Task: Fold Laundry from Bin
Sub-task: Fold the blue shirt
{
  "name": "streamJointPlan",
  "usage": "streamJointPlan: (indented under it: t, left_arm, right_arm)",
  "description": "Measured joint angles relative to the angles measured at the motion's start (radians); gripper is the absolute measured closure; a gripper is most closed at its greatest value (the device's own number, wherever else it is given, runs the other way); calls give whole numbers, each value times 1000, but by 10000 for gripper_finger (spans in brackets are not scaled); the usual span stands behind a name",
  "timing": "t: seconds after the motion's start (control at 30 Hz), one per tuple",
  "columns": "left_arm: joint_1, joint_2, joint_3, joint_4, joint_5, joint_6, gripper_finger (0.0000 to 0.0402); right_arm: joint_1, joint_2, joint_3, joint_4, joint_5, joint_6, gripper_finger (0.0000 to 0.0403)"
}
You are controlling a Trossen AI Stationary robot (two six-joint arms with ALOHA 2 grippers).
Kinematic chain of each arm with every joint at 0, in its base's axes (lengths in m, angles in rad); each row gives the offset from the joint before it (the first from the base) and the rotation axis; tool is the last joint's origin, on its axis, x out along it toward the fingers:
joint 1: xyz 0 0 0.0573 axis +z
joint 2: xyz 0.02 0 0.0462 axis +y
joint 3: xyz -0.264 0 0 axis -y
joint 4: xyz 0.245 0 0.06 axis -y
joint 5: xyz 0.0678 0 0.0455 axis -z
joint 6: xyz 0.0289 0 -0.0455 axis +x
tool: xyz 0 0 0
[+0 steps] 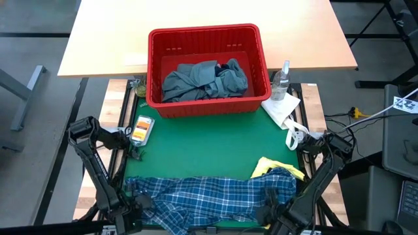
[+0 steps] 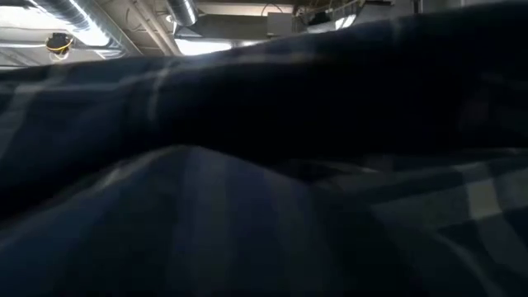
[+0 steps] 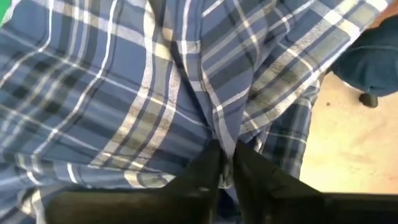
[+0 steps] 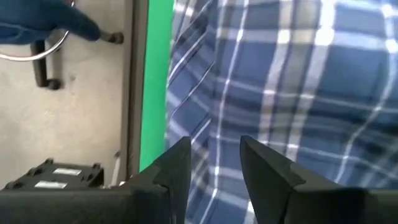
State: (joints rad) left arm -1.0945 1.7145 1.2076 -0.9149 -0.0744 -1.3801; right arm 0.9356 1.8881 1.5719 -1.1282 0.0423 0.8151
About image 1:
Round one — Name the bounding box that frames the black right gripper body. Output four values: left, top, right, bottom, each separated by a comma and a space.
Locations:
256, 188, 297, 235

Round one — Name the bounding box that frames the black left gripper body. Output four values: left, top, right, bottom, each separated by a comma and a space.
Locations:
112, 195, 144, 235

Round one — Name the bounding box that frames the yellow shirt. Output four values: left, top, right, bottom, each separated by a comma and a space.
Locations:
250, 156, 306, 182

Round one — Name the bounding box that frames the blue plaid shirt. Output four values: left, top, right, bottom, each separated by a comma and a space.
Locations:
123, 168, 298, 235

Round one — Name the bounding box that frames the grey-blue garment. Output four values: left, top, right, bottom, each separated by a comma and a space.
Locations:
162, 58, 249, 104

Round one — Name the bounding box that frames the red plastic laundry bin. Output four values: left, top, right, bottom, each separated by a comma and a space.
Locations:
146, 22, 272, 118

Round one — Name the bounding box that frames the orange-labelled clear plastic package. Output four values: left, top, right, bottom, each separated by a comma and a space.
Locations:
129, 114, 155, 147

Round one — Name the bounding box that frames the green table mat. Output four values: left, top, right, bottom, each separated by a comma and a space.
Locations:
116, 97, 310, 229

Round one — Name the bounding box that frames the black computer mouse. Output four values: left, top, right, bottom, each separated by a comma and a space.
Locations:
381, 220, 404, 235

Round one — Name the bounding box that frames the white tote bag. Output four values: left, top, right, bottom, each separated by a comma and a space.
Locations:
261, 93, 310, 151

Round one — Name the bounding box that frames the black keyboard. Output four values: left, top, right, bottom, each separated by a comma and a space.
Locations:
396, 180, 418, 226

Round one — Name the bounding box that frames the yellow power plug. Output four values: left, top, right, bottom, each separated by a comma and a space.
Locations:
351, 106, 372, 119

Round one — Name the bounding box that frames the small potted plant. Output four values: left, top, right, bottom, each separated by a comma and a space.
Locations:
129, 78, 148, 99

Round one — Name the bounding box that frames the clear plastic spray bottle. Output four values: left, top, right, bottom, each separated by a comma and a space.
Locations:
270, 59, 291, 101

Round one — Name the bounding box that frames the grey plastic case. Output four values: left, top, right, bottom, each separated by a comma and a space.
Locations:
381, 84, 418, 180

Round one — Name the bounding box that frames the black metal desk base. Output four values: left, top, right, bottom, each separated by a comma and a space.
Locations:
346, 0, 418, 89

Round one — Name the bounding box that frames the grey metal table leg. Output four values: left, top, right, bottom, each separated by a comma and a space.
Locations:
0, 65, 48, 132

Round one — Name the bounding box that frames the black-and-white printed marker tag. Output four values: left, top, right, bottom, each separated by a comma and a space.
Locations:
393, 96, 418, 114

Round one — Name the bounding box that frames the light wooden table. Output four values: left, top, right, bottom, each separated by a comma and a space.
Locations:
57, 0, 359, 78

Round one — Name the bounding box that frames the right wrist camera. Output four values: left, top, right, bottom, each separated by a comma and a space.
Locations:
256, 204, 275, 226

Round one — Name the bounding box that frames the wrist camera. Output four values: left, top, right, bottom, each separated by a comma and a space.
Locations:
256, 204, 275, 226
135, 194, 153, 210

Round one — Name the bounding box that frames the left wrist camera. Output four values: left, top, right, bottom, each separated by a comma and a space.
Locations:
135, 194, 153, 210

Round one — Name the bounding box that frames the black cable sleeve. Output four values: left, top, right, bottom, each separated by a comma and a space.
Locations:
319, 195, 347, 228
78, 200, 102, 223

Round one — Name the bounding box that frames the black aluminium table frame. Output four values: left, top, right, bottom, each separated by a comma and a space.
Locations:
97, 78, 329, 229

